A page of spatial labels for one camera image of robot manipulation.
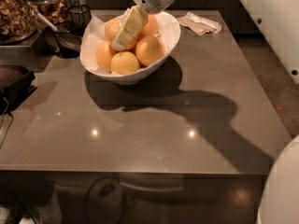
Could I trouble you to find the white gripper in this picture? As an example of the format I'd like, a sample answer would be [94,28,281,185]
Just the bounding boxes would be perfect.
[112,0,175,51]

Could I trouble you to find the orange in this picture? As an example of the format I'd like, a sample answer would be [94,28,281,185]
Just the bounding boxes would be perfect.
[137,14,159,40]
[95,41,117,73]
[104,18,137,51]
[135,35,165,66]
[111,51,140,75]

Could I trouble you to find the white paper bowl liner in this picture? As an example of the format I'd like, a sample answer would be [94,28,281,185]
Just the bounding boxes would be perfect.
[80,12,180,81]

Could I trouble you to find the white oval bowl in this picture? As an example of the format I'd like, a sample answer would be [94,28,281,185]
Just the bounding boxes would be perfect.
[80,12,180,85]

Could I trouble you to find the orange top back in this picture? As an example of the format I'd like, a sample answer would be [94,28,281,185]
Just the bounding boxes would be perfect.
[137,14,159,40]

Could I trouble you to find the folded paper napkins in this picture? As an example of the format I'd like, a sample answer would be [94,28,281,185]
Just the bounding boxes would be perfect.
[178,12,222,35]

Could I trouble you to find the grey metal counter block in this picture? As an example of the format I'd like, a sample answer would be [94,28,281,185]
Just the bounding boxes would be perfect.
[0,28,59,73]

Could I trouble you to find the large glass snack jar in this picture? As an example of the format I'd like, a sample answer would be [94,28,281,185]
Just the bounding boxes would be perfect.
[0,0,36,45]

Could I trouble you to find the black wire cup holder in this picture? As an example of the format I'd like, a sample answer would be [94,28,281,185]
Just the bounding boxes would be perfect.
[68,5,92,35]

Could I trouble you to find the black device with cable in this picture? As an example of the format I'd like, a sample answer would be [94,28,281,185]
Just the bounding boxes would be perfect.
[0,64,36,113]

